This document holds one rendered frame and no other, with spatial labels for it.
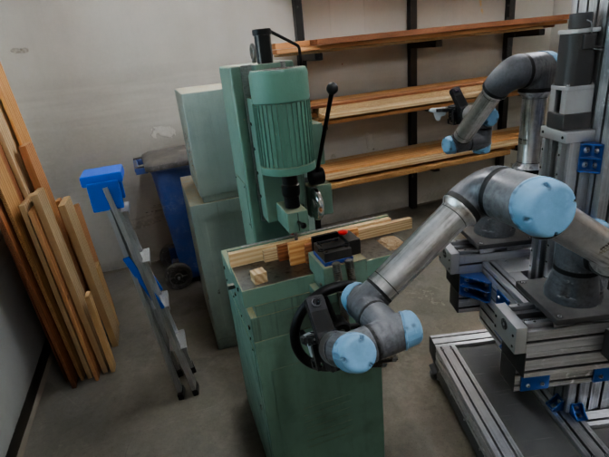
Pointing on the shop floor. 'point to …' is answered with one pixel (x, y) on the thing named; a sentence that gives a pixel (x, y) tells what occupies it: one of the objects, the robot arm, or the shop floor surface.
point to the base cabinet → (308, 400)
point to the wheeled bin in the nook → (183, 239)
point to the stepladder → (140, 270)
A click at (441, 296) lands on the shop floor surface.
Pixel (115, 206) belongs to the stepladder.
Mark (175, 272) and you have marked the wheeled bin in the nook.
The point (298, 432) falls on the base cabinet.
